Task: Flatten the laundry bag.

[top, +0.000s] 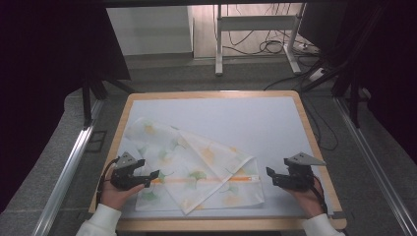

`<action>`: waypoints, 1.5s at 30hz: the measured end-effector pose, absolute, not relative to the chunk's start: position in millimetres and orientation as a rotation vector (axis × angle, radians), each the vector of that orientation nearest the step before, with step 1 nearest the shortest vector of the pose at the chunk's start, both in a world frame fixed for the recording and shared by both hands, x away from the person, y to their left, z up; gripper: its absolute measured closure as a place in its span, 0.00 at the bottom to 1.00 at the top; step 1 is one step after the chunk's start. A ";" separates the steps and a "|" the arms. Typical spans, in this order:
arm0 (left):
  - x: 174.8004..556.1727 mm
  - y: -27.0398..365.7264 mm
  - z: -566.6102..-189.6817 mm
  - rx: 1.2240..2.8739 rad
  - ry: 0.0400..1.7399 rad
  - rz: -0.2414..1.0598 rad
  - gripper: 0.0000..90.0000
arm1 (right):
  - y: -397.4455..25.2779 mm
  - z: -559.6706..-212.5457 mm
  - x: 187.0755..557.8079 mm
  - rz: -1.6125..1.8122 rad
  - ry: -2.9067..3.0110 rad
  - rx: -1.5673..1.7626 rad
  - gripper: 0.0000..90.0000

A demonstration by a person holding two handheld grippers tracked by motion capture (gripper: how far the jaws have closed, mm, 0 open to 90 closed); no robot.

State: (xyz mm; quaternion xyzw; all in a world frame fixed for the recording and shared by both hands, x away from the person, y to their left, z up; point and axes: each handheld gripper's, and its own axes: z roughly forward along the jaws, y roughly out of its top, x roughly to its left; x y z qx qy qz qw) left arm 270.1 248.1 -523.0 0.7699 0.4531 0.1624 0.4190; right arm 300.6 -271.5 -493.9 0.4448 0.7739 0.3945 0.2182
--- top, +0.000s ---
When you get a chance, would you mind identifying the black floor frame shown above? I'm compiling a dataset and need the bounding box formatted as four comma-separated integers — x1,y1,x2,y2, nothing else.
86,130,108,153

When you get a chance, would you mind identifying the aluminium rail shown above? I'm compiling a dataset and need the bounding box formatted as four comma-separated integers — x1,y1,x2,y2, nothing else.
32,97,104,236
333,96,417,236

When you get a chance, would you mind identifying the black curtain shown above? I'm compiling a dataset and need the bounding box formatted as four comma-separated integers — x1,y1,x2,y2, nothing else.
328,0,417,165
0,0,132,214

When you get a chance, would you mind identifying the white table mat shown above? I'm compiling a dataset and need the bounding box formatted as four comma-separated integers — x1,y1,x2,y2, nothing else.
119,96,333,219

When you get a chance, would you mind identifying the leaf-print fabric bag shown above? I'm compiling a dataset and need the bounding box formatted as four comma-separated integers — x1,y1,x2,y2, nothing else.
124,117,266,215

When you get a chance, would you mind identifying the white power strip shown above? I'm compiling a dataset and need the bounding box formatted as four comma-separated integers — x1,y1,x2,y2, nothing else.
308,67,327,83

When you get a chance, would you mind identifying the white metal stand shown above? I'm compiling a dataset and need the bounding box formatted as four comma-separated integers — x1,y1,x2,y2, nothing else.
214,3,308,77

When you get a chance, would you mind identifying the wooden table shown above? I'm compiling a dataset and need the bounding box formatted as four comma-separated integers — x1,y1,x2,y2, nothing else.
88,90,348,232

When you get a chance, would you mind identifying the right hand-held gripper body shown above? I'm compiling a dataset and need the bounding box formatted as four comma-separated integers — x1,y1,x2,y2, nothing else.
274,151,328,192

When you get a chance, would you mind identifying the person's right hand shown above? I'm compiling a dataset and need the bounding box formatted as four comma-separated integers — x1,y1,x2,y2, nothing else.
285,177,326,219

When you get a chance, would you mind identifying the black floor cable bundle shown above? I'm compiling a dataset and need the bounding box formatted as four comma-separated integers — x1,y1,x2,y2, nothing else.
222,29,298,56

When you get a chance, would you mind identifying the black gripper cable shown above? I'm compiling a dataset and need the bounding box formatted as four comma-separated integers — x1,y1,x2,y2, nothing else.
311,175,328,215
95,156,121,205

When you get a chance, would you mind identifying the white board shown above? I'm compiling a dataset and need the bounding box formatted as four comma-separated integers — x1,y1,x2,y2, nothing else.
106,6,195,57

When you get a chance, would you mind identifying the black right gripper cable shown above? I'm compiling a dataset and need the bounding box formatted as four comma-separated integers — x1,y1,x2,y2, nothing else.
311,175,328,215

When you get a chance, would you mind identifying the long black floor cable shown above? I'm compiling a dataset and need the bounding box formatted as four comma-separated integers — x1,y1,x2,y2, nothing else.
303,97,339,151

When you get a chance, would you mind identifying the person's left hand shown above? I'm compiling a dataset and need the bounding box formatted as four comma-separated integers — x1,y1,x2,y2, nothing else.
99,181,146,210

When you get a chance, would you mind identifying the black metal stand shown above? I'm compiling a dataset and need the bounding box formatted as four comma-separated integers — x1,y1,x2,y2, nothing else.
82,75,136,130
301,3,387,129

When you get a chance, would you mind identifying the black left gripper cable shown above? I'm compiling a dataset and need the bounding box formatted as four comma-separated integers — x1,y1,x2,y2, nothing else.
95,156,121,205

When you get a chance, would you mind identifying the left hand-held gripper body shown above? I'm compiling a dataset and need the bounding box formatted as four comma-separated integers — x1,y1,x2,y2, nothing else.
110,151,147,192

